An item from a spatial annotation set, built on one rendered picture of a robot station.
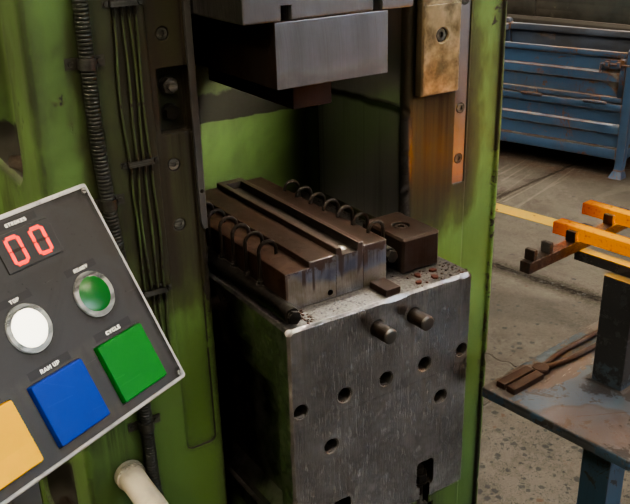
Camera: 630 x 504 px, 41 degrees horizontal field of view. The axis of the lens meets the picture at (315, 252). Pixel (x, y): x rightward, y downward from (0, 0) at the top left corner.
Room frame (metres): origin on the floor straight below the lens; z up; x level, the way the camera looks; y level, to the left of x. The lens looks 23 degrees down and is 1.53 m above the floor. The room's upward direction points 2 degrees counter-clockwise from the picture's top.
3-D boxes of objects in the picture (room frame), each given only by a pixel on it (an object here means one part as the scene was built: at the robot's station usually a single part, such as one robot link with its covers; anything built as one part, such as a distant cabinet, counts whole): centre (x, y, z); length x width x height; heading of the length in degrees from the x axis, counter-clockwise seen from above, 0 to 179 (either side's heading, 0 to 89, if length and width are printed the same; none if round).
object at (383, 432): (1.47, 0.04, 0.69); 0.56 x 0.38 x 0.45; 33
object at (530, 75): (5.16, -1.52, 0.36); 1.20 x 0.80 x 0.72; 49
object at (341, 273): (1.43, 0.08, 0.96); 0.42 x 0.20 x 0.09; 33
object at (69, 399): (0.82, 0.28, 1.01); 0.07 x 0.05 x 0.07; 148
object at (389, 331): (1.21, -0.11, 0.87); 0.04 x 0.03 x 0.03; 33
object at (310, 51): (1.43, 0.08, 1.32); 0.42 x 0.20 x 0.10; 33
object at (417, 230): (1.40, -0.15, 0.95); 0.12 x 0.08 x 0.06; 33
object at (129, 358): (0.90, 0.23, 1.01); 0.07 x 0.05 x 0.07; 148
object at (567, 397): (1.33, -0.55, 0.68); 0.40 x 0.30 x 0.02; 130
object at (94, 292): (0.93, 0.27, 1.09); 0.05 x 0.03 x 0.04; 123
